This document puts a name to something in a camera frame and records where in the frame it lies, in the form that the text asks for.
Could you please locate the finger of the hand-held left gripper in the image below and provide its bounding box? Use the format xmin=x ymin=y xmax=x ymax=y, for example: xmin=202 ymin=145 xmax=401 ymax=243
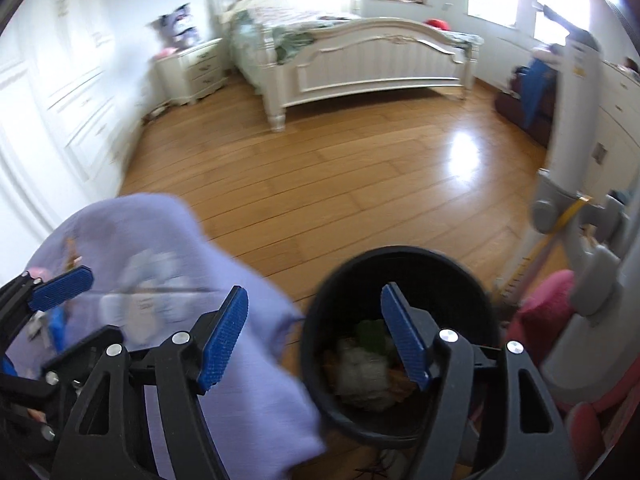
xmin=42 ymin=326 xmax=125 ymax=391
xmin=0 ymin=266 xmax=95 ymax=356

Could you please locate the white bed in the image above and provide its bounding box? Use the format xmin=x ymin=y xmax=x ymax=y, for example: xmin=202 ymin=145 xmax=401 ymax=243
xmin=220 ymin=0 xmax=486 ymax=133

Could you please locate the white plastic bag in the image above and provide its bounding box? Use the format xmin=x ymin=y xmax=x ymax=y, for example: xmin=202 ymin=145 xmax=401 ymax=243
xmin=332 ymin=337 xmax=393 ymax=408

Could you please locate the black trash bin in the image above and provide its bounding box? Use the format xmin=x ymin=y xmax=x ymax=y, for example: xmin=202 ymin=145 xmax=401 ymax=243
xmin=300 ymin=246 xmax=501 ymax=451

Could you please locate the pink plush toy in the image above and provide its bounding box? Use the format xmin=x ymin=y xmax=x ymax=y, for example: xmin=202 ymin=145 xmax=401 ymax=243
xmin=505 ymin=270 xmax=640 ymax=480

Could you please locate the purple floral tablecloth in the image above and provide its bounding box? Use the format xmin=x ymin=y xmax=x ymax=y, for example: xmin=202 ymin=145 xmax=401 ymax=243
xmin=10 ymin=192 xmax=328 ymax=480

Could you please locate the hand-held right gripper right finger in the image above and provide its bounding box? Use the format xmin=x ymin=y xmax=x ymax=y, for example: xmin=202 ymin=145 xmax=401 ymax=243
xmin=380 ymin=282 xmax=581 ymax=480

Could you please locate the green packet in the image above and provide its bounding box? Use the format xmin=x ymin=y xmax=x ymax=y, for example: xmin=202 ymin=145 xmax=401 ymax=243
xmin=352 ymin=320 xmax=396 ymax=356

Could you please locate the white dresser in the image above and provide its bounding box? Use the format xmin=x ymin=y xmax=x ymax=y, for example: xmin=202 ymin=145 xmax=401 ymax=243
xmin=580 ymin=57 xmax=640 ymax=201

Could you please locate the grey white stand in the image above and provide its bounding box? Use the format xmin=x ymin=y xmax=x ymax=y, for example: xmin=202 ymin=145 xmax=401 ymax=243
xmin=530 ymin=5 xmax=640 ymax=401

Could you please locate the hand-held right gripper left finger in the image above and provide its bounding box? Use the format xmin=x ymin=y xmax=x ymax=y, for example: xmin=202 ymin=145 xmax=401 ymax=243
xmin=52 ymin=285 xmax=249 ymax=480

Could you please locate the purple plush toy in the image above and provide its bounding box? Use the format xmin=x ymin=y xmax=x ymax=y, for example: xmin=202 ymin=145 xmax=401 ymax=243
xmin=152 ymin=5 xmax=201 ymax=48

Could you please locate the white wardrobe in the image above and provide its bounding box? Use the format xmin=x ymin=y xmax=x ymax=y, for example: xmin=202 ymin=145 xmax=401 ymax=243
xmin=0 ymin=0 xmax=151 ymax=261

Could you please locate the white nightstand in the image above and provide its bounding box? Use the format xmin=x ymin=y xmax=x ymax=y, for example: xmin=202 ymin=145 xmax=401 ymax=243
xmin=155 ymin=37 xmax=228 ymax=106

